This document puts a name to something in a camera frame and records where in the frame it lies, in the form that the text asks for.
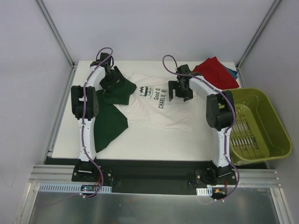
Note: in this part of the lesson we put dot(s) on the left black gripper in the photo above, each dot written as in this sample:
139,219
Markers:
114,80

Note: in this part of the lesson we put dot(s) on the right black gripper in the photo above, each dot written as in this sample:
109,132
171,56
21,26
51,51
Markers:
178,91

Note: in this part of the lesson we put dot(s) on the white and green t-shirt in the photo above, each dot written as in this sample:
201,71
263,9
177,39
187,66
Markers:
139,99

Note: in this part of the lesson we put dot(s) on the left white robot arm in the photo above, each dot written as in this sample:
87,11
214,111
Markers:
84,103

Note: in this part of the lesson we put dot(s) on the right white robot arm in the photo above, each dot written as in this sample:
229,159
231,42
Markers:
220,109

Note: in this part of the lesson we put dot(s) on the folded red t-shirt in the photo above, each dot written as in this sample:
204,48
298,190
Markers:
215,73

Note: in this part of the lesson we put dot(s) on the folded blue t-shirt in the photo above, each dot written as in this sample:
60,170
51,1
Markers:
233,73

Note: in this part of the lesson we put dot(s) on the olive green plastic bin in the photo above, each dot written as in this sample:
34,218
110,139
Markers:
258,134

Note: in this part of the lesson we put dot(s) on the left aluminium frame post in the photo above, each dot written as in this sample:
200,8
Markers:
51,25

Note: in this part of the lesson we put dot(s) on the aluminium frame post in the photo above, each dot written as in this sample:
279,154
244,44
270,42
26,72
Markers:
263,24
51,25

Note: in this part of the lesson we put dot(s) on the right aluminium frame post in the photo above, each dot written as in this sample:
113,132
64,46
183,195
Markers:
263,24

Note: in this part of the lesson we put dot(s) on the right white cable duct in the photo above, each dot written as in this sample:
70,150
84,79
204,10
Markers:
204,191

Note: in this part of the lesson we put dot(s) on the white cable duct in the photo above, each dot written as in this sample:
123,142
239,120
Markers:
73,188
204,191

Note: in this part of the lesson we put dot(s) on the aluminium front rail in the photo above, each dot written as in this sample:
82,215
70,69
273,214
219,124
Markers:
259,178

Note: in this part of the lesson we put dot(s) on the left white cable duct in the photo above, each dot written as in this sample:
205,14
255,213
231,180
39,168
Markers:
73,188

